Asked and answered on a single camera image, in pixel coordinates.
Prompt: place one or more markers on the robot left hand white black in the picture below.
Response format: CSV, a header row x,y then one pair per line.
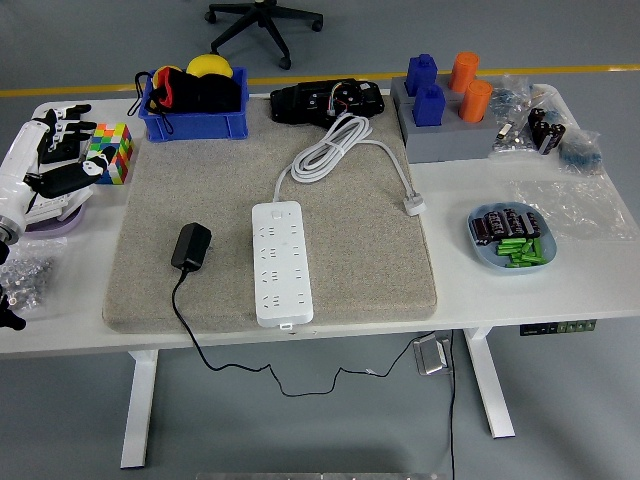
x,y
20,160

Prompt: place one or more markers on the black power adapter plug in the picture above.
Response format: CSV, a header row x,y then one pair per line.
x,y
191,247

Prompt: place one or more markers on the white power strip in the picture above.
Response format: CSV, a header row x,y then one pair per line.
x,y
282,280

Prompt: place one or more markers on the purple plate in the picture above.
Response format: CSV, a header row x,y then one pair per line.
x,y
55,227

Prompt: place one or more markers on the colourful puzzle cube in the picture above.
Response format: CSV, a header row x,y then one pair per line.
x,y
120,150

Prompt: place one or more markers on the clear bag of metal screws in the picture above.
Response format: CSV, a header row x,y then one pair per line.
x,y
30,270

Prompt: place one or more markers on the blue plastic bin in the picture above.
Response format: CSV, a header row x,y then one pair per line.
x,y
200,125

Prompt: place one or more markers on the white table leg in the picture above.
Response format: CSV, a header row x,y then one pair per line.
x,y
140,410
492,390

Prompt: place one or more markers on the black office chair base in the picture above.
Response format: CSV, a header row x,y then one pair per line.
x,y
260,20

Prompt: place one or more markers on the grey-brown mat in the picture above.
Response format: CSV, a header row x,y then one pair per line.
x,y
360,260

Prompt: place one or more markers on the blue plastic block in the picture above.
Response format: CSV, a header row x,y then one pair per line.
x,y
429,107
421,75

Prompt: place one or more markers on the grey block holder base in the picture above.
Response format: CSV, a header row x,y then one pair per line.
x,y
450,142

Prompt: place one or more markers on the orange plastic cylinder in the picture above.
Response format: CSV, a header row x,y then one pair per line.
x,y
476,102
464,72

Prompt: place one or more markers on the silver metal foot pedal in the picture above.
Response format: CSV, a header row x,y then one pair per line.
x,y
431,356

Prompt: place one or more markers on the black cylindrical capacitor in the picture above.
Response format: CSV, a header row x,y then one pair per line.
x,y
531,224
512,221
481,230
495,222

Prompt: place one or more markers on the light blue plate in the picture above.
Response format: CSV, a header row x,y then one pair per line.
x,y
480,255

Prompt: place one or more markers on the clear bag of small parts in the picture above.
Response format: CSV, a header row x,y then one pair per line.
x,y
512,107

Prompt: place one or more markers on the green cylindrical battery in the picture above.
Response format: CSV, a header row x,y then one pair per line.
x,y
515,251
524,265
538,247
525,258
510,244

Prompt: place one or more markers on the clear bag of black capacitors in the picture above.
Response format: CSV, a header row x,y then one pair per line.
x,y
546,131

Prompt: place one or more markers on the empty clear plastic bag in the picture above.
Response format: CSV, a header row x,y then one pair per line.
x,y
575,205

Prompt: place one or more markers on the clear bag of blue parts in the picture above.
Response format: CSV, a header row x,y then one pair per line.
x,y
580,150

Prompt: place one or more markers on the black table control panel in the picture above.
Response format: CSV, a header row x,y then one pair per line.
x,y
557,328

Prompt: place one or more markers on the white wall socket panel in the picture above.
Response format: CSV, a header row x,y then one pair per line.
x,y
50,207

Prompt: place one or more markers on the white switch panel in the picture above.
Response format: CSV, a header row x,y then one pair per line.
x,y
75,202

